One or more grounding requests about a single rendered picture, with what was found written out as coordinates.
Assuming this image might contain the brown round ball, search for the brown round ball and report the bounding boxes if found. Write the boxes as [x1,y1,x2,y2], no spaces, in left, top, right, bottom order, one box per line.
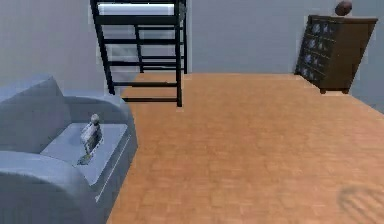
[334,0,354,17]

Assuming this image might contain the dark brown chest of drawers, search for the dark brown chest of drawers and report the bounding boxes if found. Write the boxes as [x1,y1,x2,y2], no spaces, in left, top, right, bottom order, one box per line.
[294,14,379,95]

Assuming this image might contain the blue-grey armchair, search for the blue-grey armchair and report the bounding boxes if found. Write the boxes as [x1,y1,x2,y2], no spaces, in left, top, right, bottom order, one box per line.
[0,73,139,224]

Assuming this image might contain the black ladder shelf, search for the black ladder shelf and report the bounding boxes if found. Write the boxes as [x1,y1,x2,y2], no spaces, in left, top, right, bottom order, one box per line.
[89,0,189,108]

